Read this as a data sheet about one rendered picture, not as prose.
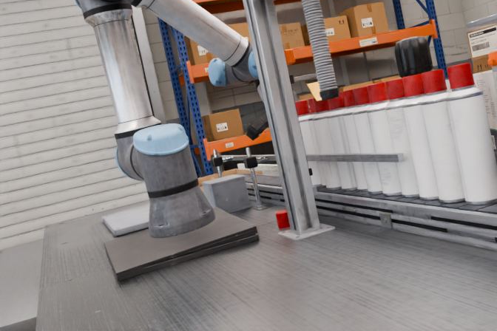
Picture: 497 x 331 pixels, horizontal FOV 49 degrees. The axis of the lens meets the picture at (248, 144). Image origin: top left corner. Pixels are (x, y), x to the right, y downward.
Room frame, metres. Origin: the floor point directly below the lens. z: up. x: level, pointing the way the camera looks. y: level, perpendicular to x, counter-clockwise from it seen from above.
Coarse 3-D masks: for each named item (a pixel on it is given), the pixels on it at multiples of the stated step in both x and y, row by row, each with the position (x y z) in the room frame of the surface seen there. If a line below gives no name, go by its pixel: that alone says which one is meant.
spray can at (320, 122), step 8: (320, 104) 1.17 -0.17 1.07; (328, 104) 1.17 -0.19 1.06; (320, 112) 1.17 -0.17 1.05; (328, 112) 1.17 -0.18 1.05; (320, 120) 1.16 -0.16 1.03; (320, 128) 1.16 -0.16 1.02; (328, 128) 1.16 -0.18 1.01; (320, 136) 1.16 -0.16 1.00; (328, 136) 1.16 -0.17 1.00; (320, 144) 1.17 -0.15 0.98; (328, 144) 1.16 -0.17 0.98; (320, 152) 1.17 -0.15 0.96; (328, 152) 1.16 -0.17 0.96; (328, 168) 1.16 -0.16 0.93; (336, 168) 1.16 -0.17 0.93; (328, 176) 1.16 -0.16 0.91; (336, 176) 1.16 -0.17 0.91; (328, 184) 1.17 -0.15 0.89; (336, 184) 1.16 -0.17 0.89
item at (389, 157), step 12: (228, 156) 1.75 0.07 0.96; (240, 156) 1.63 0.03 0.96; (264, 156) 1.45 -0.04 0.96; (312, 156) 1.19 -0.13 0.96; (324, 156) 1.13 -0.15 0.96; (336, 156) 1.09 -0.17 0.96; (348, 156) 1.04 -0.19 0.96; (360, 156) 1.00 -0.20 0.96; (372, 156) 0.96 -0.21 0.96; (384, 156) 0.93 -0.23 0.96; (396, 156) 0.90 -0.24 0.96
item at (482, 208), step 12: (264, 180) 1.58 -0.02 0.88; (276, 180) 1.52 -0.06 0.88; (324, 192) 1.17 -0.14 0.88; (336, 192) 1.13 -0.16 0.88; (348, 192) 1.10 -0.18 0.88; (360, 192) 1.07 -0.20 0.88; (420, 204) 0.87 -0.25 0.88; (432, 204) 0.84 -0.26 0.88; (444, 204) 0.82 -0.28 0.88; (456, 204) 0.81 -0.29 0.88; (492, 204) 0.76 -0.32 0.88
